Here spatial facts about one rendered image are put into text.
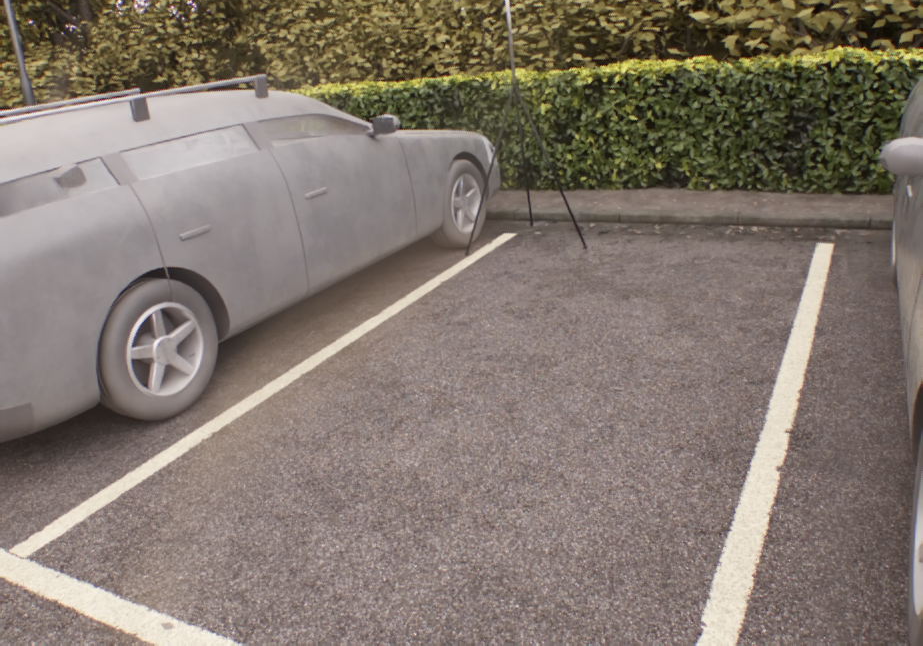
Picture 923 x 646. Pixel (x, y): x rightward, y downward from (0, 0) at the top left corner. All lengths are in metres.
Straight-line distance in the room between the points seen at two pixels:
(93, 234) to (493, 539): 2.07
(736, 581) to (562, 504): 0.66
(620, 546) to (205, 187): 2.55
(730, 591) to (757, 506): 0.44
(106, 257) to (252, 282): 0.85
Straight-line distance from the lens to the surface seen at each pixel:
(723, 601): 2.43
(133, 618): 2.73
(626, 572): 2.51
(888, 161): 2.81
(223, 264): 3.99
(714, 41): 8.82
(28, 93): 11.38
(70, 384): 3.57
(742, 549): 2.62
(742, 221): 6.15
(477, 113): 7.32
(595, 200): 6.77
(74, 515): 3.39
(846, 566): 2.61
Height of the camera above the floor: 1.57
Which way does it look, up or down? 19 degrees down
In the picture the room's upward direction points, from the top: 6 degrees counter-clockwise
